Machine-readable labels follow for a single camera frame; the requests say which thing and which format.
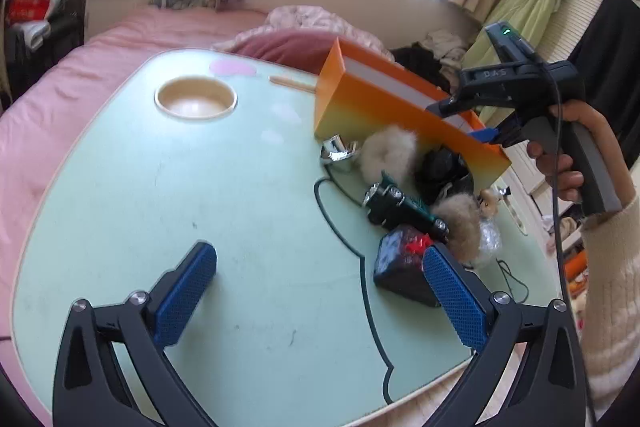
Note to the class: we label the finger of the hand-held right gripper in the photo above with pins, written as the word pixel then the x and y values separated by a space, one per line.
pixel 482 136
pixel 445 107

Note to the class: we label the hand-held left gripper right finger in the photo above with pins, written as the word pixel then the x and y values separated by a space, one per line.
pixel 455 297

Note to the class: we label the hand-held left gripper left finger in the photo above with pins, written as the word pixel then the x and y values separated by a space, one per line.
pixel 185 287

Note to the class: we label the black leather pouch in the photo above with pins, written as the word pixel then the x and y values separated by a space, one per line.
pixel 440 169

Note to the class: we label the black and red gift box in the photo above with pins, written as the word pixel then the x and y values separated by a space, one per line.
pixel 400 267

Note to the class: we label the clear plastic bag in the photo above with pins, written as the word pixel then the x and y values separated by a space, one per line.
pixel 487 237

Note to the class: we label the cream fluffy scrunchie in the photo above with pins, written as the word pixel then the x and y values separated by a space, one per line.
pixel 387 152

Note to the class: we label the brown fluffy scrunchie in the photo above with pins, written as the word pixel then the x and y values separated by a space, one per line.
pixel 457 222

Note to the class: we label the orange cardboard box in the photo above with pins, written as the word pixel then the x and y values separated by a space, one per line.
pixel 360 107

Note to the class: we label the green toy car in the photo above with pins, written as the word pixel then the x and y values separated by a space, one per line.
pixel 400 207

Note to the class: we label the green cartoon desktop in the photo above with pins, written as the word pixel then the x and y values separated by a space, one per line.
pixel 200 182

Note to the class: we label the person's right hand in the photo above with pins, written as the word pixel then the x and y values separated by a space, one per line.
pixel 605 142

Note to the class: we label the black clothing heap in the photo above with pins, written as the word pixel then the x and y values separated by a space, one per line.
pixel 415 59

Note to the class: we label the small binder clip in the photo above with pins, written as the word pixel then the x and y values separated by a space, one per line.
pixel 502 192

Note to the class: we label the white clothes heap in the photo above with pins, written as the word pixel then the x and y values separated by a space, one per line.
pixel 440 42

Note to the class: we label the black hanging garment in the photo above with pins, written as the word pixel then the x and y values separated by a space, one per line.
pixel 615 37

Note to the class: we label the orange bottle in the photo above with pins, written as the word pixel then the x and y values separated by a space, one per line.
pixel 577 267

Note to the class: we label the maroon pillow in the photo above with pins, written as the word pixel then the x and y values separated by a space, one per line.
pixel 290 47

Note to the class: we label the pink printed quilt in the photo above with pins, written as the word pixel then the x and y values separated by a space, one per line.
pixel 305 14

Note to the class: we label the pink bed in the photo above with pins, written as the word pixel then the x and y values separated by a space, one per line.
pixel 75 72

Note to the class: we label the red printed carton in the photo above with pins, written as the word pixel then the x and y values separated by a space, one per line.
pixel 27 4

